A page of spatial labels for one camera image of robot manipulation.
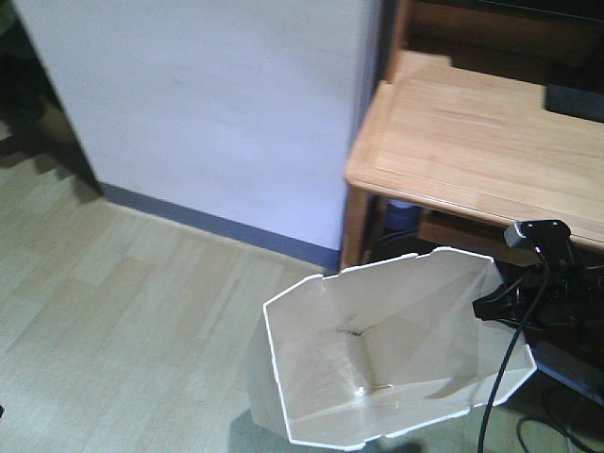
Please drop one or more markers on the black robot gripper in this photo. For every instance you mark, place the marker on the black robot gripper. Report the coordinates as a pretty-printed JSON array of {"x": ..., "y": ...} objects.
[{"x": 555, "y": 301}]

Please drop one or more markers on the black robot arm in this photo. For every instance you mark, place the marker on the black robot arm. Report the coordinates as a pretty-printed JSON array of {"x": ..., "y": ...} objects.
[{"x": 590, "y": 286}]

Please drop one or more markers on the white plastic trash bin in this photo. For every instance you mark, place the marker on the white plastic trash bin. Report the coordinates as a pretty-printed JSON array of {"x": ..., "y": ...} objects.
[{"x": 380, "y": 350}]

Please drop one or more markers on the light wooden desk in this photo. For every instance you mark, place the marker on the light wooden desk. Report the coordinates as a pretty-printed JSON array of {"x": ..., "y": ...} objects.
[{"x": 458, "y": 126}]

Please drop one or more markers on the black monitor with stand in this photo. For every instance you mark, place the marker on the black monitor with stand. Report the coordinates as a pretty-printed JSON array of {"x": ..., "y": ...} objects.
[{"x": 573, "y": 89}]

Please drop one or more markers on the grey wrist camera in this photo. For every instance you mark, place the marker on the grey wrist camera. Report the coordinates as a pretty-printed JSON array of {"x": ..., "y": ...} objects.
[{"x": 549, "y": 233}]

